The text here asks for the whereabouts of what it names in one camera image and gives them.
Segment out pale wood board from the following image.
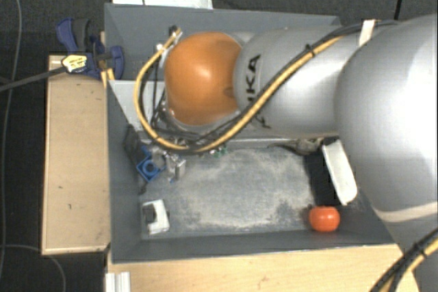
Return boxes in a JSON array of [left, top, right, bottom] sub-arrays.
[[40, 54, 112, 256]]

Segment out white and black small box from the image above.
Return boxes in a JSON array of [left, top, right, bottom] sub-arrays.
[[140, 198, 171, 235]]

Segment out white curved plastic piece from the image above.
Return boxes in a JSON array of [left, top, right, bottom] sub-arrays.
[[320, 140, 359, 206]]

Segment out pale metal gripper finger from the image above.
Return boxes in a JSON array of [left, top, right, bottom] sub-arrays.
[[164, 154, 177, 184], [174, 158, 188, 181]]

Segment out grey-brown lumpy object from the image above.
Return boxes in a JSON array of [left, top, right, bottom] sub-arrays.
[[269, 137, 324, 157]]

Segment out grey metal bin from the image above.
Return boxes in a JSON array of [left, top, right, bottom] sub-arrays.
[[103, 2, 398, 263]]

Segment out orange toy tomato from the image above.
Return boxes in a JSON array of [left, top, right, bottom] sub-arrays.
[[308, 204, 342, 233]]

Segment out blue block with round hole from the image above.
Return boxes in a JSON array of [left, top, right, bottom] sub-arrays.
[[136, 146, 162, 181]]

